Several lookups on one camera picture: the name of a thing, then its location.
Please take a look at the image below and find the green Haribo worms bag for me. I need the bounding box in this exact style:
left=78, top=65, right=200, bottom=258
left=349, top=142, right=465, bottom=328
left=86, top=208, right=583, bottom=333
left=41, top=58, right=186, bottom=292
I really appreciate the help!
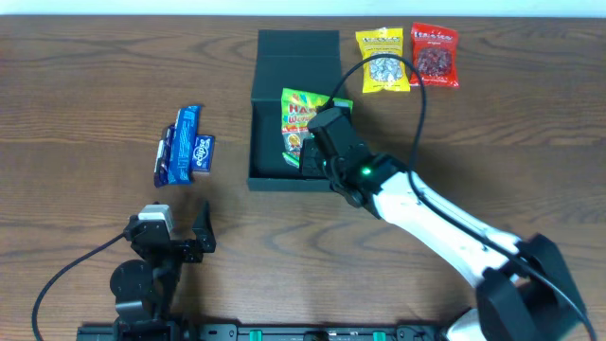
left=281, top=88, right=329, bottom=168

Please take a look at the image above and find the blue Oreo cookie pack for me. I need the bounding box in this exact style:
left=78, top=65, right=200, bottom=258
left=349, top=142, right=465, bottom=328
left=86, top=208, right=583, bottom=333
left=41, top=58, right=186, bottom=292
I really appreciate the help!
left=168, top=105, right=202, bottom=185

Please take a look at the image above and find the blue Eclipse mints box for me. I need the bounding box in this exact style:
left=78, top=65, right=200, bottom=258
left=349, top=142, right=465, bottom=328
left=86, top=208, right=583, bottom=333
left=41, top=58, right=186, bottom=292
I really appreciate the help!
left=190, top=135, right=215, bottom=173

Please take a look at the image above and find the yellow sunflower seed bag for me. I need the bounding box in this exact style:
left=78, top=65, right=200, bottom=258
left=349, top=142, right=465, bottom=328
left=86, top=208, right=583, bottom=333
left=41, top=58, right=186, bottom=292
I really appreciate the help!
left=355, top=27, right=410, bottom=94

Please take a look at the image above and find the red Hacks candy bag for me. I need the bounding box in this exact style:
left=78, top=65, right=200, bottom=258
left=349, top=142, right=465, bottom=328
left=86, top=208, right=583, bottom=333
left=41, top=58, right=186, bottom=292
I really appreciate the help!
left=409, top=23, right=460, bottom=88

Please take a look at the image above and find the dark blue chocolate bar wrapper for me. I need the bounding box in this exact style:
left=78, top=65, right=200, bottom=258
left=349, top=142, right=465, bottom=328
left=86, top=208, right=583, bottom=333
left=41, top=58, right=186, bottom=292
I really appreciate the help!
left=153, top=124, right=175, bottom=188

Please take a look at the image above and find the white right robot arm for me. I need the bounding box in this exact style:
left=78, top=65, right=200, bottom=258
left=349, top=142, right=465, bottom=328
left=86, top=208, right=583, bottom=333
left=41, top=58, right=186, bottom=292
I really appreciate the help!
left=301, top=107, right=597, bottom=340

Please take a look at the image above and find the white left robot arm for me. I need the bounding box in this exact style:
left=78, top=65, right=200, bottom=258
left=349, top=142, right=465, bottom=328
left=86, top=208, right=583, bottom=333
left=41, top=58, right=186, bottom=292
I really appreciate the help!
left=110, top=203, right=216, bottom=340

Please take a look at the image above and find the black open gift box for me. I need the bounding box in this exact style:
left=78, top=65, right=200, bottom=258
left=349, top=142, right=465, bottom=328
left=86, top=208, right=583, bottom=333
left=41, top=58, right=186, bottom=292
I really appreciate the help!
left=247, top=30, right=342, bottom=192

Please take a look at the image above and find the black right camera cable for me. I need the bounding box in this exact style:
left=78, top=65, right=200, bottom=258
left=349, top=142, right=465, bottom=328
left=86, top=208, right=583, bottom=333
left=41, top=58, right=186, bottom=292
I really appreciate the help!
left=326, top=52, right=598, bottom=341

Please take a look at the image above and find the black camera cable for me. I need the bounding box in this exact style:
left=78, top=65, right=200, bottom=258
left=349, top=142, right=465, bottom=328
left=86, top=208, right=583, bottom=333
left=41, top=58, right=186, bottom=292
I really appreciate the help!
left=30, top=231, right=129, bottom=341
left=326, top=52, right=598, bottom=341

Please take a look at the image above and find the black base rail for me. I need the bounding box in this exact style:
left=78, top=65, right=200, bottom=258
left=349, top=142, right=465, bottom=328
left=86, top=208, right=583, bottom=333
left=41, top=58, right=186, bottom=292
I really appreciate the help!
left=76, top=324, right=444, bottom=341

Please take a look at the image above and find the black left camera cable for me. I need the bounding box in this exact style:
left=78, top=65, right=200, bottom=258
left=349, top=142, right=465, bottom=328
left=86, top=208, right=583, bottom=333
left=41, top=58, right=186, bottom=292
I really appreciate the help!
left=30, top=231, right=129, bottom=341

